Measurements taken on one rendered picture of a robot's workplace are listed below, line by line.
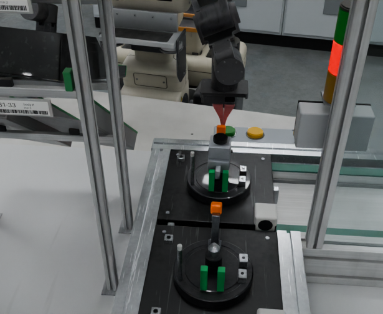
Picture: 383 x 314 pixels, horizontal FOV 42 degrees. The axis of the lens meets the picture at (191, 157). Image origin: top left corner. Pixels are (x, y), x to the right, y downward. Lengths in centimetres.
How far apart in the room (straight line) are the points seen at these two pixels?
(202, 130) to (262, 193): 44
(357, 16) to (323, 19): 328
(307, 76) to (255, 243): 282
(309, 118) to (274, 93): 261
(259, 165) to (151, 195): 26
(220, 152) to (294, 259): 25
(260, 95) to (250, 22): 85
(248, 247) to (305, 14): 318
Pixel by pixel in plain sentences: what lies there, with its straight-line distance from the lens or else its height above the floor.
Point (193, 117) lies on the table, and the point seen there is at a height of 86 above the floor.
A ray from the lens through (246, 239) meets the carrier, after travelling 97.
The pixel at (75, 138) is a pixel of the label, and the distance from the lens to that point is 101.
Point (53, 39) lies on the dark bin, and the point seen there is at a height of 136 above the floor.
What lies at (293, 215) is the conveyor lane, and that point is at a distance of 111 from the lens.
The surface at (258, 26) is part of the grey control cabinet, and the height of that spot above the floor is 16.
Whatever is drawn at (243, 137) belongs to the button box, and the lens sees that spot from 125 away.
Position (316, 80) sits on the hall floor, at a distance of 367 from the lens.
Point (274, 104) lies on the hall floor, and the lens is 331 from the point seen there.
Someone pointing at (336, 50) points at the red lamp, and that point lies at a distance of 78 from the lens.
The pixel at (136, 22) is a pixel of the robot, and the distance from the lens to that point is 166.
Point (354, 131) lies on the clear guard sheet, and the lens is 84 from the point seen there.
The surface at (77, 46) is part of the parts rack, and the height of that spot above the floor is 138.
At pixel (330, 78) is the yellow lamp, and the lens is 81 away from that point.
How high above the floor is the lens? 166
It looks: 37 degrees down
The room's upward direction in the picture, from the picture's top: straight up
